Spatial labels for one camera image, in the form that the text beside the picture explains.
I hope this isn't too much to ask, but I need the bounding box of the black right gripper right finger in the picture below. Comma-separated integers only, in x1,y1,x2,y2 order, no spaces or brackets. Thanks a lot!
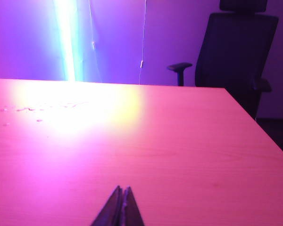
119,186,146,226

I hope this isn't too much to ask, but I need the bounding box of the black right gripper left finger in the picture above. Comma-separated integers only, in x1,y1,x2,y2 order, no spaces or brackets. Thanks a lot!
91,185,124,226

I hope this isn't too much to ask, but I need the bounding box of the glowing vertical light strip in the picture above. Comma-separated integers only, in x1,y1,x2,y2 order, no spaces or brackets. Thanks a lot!
52,0,83,82

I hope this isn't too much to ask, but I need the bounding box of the black office chair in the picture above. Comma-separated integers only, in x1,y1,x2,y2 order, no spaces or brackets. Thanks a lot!
166,0,280,121

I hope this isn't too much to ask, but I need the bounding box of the thin hanging wall wire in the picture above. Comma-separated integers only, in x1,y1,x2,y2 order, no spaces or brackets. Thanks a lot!
138,0,147,85
88,0,102,82

